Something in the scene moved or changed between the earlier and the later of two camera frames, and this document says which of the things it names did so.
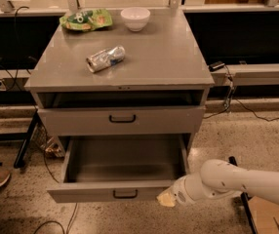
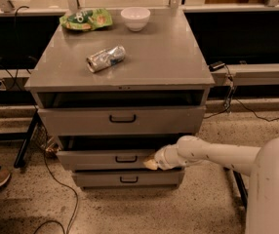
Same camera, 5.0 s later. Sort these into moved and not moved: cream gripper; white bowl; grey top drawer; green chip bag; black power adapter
Moved: cream gripper
Not moved: white bowl; black power adapter; grey top drawer; green chip bag
